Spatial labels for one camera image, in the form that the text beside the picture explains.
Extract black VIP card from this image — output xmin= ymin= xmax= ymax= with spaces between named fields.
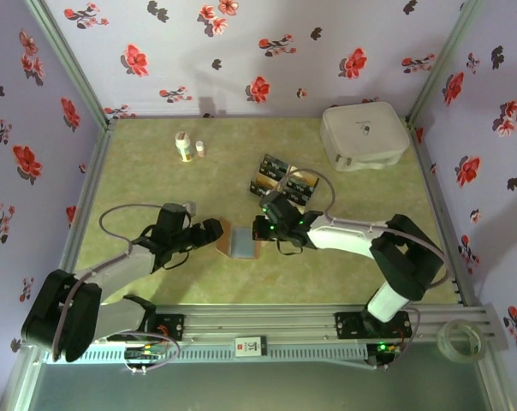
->
xmin=257 ymin=162 xmax=288 ymax=181
xmin=283 ymin=190 xmax=312 ymax=206
xmin=283 ymin=177 xmax=315 ymax=194
xmin=249 ymin=180 xmax=276 ymax=200
xmin=261 ymin=153 xmax=290 ymax=171

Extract clear tape roll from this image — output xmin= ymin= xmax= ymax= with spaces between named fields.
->
xmin=437 ymin=319 xmax=487 ymax=364

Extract black and gold packets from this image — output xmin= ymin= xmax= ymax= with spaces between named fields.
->
xmin=248 ymin=152 xmax=321 ymax=215

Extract red and white label tag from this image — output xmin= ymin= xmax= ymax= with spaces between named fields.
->
xmin=235 ymin=337 xmax=268 ymax=358

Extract white slotted cable duct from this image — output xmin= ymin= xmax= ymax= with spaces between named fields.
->
xmin=42 ymin=343 xmax=370 ymax=366

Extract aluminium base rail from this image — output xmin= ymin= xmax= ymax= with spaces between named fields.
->
xmin=21 ymin=301 xmax=510 ymax=352

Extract aluminium frame post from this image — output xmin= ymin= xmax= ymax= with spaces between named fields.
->
xmin=474 ymin=354 xmax=514 ymax=411
xmin=22 ymin=0 xmax=118 ymax=134
xmin=406 ymin=0 xmax=486 ymax=129
xmin=0 ymin=346 xmax=45 ymax=411

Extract aluminium side rail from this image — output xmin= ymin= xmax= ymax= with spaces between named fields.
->
xmin=406 ymin=117 xmax=478 ymax=307
xmin=55 ymin=119 xmax=118 ymax=283

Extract green circuit board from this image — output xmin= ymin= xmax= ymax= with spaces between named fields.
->
xmin=125 ymin=345 xmax=165 ymax=360
xmin=371 ymin=342 xmax=403 ymax=356

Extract large white pill bottle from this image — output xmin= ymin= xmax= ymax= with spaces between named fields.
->
xmin=174 ymin=131 xmax=195 ymax=164

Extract white zipped storage case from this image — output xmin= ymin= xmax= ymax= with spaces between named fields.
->
xmin=319 ymin=101 xmax=412 ymax=173

